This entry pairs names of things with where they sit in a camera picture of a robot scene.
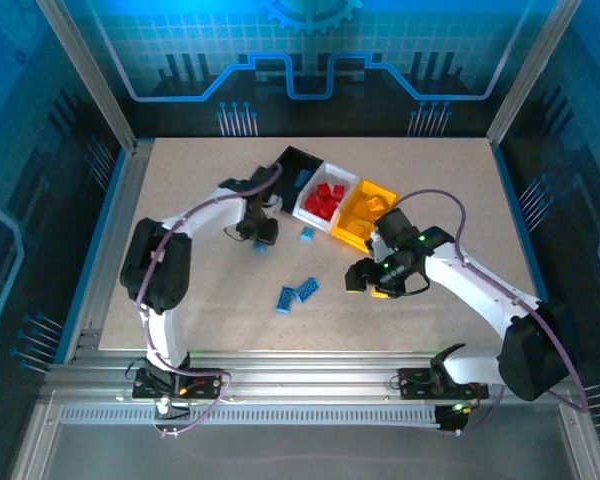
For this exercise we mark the black plastic bin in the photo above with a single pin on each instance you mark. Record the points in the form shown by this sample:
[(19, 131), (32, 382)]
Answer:
[(292, 200)]

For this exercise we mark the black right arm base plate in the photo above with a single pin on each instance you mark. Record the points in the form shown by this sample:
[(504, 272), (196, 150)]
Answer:
[(412, 382)]

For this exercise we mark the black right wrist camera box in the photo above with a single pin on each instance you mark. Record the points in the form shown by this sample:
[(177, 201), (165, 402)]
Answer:
[(396, 226)]

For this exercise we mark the flat-sided yellow lego block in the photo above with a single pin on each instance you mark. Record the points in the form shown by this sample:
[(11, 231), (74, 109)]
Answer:
[(352, 226)]

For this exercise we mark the white plastic bin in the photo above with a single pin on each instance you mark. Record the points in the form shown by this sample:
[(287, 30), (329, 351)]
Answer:
[(347, 175)]

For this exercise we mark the aluminium frame rail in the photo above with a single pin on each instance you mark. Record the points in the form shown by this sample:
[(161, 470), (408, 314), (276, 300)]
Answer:
[(305, 370)]

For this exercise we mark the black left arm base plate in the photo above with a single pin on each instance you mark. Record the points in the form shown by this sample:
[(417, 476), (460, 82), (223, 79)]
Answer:
[(210, 385)]

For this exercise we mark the sloped red lego brick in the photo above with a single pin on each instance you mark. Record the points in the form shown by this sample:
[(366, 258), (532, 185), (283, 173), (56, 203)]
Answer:
[(328, 211)]

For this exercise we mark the aluminium side rail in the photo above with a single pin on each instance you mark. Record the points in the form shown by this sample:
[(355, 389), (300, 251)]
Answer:
[(127, 200)]

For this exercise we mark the aluminium frame post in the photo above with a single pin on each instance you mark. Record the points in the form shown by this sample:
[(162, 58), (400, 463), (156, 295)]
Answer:
[(87, 75), (530, 65)]

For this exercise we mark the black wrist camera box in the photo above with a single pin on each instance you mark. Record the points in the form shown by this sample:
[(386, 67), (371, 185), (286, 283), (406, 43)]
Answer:
[(265, 180), (396, 226)]

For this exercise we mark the black electronics box with lights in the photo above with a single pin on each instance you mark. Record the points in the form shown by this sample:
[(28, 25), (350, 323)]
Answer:
[(450, 422)]

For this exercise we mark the yellow lego brick with studs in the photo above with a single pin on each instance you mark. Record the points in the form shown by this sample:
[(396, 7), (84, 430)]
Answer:
[(375, 203)]

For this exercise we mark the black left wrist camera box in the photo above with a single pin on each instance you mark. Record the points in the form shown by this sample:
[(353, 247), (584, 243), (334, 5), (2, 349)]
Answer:
[(265, 180)]

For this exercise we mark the blue table edge strip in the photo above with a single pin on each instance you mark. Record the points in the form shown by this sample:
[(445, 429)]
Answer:
[(514, 200), (91, 250)]

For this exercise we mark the small white connector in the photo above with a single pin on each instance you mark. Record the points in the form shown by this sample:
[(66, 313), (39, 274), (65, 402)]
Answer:
[(163, 406)]

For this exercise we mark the long red lego brick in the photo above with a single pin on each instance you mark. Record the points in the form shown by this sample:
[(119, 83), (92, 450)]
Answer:
[(311, 202)]

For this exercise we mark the small blue lego brick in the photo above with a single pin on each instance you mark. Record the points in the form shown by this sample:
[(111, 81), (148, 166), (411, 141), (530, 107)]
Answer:
[(307, 233)]

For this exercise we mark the yellow plastic bin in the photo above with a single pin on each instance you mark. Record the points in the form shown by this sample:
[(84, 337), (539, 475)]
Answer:
[(342, 232)]

